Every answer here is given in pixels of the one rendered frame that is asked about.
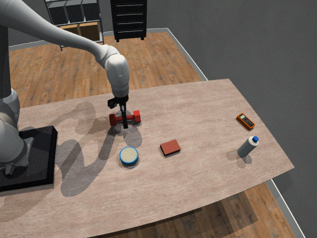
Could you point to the red-brown rectangular block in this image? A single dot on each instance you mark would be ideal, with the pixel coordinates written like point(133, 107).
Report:
point(170, 147)

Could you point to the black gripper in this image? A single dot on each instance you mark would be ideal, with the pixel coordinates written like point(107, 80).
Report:
point(122, 103)

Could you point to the red dumbbell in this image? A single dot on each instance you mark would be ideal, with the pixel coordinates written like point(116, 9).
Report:
point(114, 119)

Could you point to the orange digital multimeter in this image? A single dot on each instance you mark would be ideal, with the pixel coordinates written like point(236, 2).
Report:
point(246, 122)

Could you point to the dark grey bottle with blue cap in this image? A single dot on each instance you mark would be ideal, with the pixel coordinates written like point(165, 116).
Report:
point(248, 146)

